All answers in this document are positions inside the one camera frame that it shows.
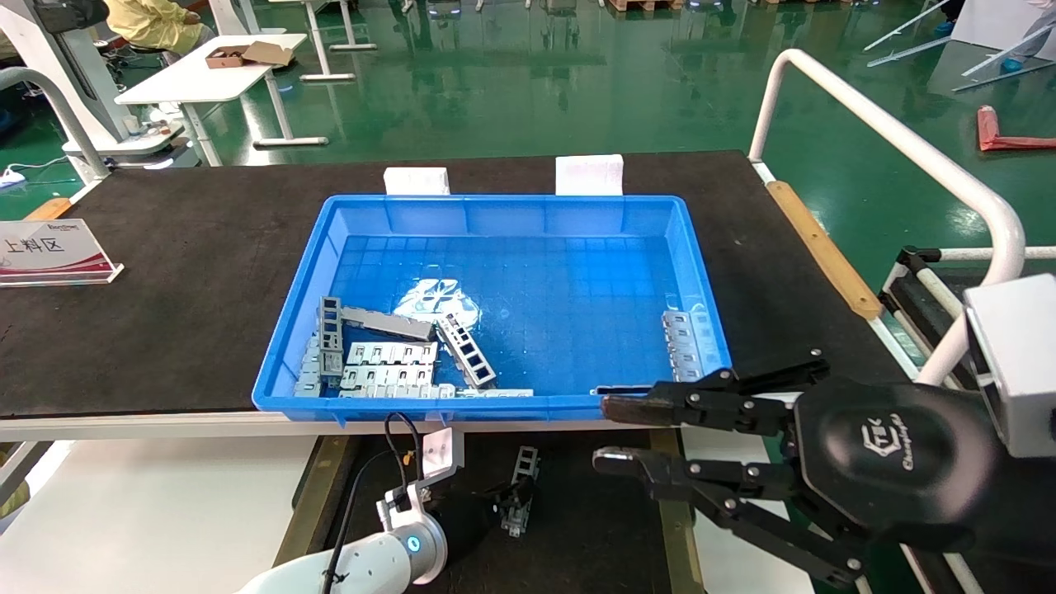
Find acrylic sign red white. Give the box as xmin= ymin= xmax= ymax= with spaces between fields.
xmin=0 ymin=219 xmax=125 ymax=287

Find grey curved handrail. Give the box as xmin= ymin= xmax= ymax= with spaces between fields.
xmin=0 ymin=68 xmax=111 ymax=184

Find open cardboard box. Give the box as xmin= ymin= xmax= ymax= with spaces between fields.
xmin=205 ymin=41 xmax=295 ymax=69

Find white floor plug cable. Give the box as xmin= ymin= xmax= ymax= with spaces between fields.
xmin=0 ymin=157 xmax=75 ymax=189

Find person in yellow coat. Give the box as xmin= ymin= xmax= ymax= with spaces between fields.
xmin=106 ymin=0 xmax=217 ymax=55

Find white tubular railing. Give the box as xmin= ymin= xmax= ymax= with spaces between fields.
xmin=747 ymin=49 xmax=1026 ymax=389

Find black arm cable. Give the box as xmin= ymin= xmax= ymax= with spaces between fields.
xmin=320 ymin=412 xmax=427 ymax=594

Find white machine stand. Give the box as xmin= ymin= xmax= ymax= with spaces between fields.
xmin=0 ymin=0 xmax=199 ymax=170

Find grey slotted metal part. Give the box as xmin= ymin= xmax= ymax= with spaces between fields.
xmin=662 ymin=311 xmax=705 ymax=384

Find grey metal bracket rectangular holes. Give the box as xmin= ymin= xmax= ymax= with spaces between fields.
xmin=435 ymin=313 xmax=498 ymax=389

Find black frame trolley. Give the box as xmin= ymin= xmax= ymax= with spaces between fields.
xmin=879 ymin=246 xmax=1056 ymax=389

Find small white foam block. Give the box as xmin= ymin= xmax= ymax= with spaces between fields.
xmin=384 ymin=167 xmax=451 ymax=196

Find white metal bars on floor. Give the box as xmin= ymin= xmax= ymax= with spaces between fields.
xmin=856 ymin=0 xmax=1056 ymax=93

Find red floor object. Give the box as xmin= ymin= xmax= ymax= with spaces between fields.
xmin=978 ymin=106 xmax=1056 ymax=153

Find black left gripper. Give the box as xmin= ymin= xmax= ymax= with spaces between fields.
xmin=441 ymin=488 xmax=520 ymax=563

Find light grey comb metal part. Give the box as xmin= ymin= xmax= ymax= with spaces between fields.
xmin=346 ymin=342 xmax=439 ymax=368
xmin=341 ymin=365 xmax=436 ymax=389

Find grey metal part square holes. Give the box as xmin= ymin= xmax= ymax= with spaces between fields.
xmin=499 ymin=446 xmax=542 ymax=539

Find large white foam block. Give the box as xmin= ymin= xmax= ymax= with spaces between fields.
xmin=555 ymin=155 xmax=625 ymax=196

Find flat grey plates pile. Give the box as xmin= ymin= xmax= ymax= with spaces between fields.
xmin=338 ymin=385 xmax=535 ymax=400

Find white table leg frame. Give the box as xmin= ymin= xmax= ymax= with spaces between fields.
xmin=299 ymin=0 xmax=379 ymax=83

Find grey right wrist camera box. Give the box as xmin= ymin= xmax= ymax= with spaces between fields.
xmin=964 ymin=275 xmax=1056 ymax=460

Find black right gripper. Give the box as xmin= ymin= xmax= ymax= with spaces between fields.
xmin=592 ymin=349 xmax=1056 ymax=587

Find white work table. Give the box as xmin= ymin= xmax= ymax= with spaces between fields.
xmin=114 ymin=33 xmax=329 ymax=167

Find grey notched metal part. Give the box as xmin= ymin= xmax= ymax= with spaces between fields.
xmin=295 ymin=334 xmax=324 ymax=398

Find long wooden edge strip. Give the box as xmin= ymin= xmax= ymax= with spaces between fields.
xmin=766 ymin=181 xmax=884 ymax=321

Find blue plastic bin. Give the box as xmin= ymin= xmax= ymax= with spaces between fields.
xmin=252 ymin=195 xmax=738 ymax=426

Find flat grey metal bar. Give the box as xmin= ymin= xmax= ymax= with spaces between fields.
xmin=341 ymin=306 xmax=436 ymax=342

